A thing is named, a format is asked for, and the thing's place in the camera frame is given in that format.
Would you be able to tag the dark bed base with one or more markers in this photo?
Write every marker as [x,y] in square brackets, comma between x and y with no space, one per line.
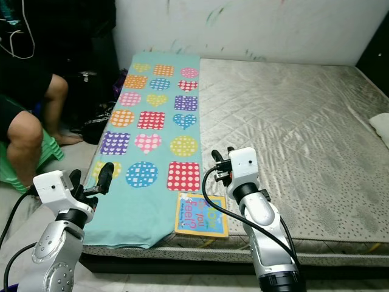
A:
[188,267]

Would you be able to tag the white pillow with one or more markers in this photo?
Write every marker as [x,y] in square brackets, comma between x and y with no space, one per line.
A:
[382,128]

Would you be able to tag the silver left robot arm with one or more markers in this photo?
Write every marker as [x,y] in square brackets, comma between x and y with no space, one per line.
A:
[55,255]

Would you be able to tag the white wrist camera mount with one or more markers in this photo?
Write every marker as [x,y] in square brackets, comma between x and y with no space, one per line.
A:
[51,188]
[244,165]

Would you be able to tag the teal blanket with colourful shapes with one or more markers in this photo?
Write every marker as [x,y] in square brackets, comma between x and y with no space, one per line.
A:
[134,213]

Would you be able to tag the grey quilted mattress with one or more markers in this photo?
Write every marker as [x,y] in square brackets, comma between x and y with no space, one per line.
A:
[279,121]

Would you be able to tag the stacked green plastic stools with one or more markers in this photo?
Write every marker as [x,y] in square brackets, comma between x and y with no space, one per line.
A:
[12,177]

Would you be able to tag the yellow blue children's book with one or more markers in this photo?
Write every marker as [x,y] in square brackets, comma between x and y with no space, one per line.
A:
[200,214]

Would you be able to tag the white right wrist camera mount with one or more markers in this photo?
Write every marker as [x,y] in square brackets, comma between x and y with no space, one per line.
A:
[244,165]

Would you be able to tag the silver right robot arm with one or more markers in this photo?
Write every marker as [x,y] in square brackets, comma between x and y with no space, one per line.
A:
[264,219]

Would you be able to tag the person in black shorts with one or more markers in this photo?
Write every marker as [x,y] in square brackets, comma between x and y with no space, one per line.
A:
[24,134]

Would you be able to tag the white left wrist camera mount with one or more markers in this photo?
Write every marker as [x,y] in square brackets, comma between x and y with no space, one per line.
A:
[51,188]

